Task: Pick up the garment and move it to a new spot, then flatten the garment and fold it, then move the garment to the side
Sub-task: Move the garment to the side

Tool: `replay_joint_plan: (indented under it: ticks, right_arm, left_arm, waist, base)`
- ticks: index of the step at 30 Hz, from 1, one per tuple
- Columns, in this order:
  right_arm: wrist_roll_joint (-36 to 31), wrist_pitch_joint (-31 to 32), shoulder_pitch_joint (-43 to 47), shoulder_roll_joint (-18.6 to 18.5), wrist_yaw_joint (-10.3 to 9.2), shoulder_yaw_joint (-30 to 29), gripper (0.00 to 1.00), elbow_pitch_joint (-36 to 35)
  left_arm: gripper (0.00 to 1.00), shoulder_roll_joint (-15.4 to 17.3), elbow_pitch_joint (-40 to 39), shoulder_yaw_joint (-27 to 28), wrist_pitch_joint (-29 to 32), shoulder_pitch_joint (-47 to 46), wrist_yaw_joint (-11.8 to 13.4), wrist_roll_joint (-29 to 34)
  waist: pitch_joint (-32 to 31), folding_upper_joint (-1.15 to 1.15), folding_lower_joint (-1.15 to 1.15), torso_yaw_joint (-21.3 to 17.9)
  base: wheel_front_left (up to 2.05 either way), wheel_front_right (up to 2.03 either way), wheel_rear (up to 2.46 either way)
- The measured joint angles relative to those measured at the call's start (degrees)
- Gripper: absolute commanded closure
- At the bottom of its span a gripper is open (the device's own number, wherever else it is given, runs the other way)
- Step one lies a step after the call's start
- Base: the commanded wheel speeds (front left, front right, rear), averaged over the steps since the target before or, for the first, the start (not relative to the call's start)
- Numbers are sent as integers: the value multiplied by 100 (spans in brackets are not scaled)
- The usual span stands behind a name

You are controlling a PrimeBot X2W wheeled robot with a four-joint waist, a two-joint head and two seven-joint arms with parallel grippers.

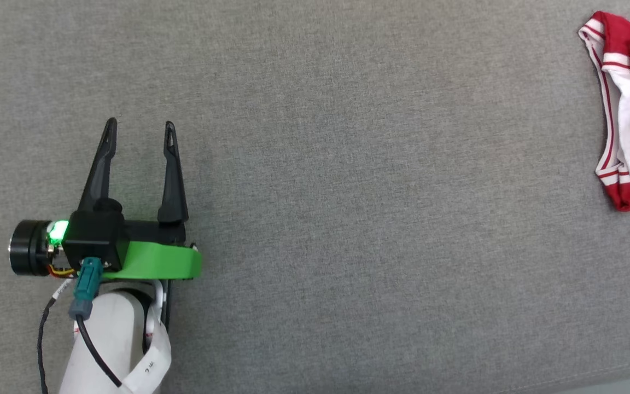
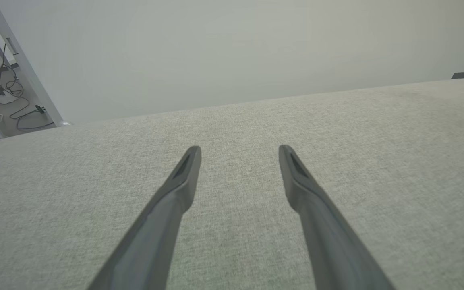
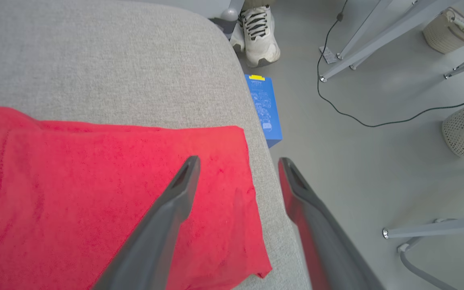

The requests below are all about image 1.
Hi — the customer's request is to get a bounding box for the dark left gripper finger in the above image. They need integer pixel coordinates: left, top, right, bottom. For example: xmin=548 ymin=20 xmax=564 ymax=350
xmin=157 ymin=121 xmax=189 ymax=224
xmin=77 ymin=117 xmax=124 ymax=214

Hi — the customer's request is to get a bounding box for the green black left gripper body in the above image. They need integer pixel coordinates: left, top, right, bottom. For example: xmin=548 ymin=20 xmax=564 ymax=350
xmin=102 ymin=220 xmax=204 ymax=281

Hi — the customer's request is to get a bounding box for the red and white basketball jersey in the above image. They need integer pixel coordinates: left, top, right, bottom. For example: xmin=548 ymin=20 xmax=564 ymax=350
xmin=577 ymin=10 xmax=630 ymax=212

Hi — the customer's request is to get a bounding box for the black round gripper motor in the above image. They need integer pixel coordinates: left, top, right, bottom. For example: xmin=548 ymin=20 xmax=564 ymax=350
xmin=8 ymin=219 xmax=71 ymax=277

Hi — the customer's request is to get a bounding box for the white label tag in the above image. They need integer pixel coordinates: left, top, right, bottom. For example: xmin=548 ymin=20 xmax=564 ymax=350
xmin=121 ymin=282 xmax=173 ymax=393

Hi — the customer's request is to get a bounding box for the black cable with teal plug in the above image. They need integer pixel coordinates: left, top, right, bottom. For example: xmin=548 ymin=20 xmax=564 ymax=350
xmin=68 ymin=257 xmax=123 ymax=388

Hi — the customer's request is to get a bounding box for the thin black cable white tip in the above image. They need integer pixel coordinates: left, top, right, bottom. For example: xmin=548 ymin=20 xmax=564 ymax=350
xmin=37 ymin=278 xmax=78 ymax=394

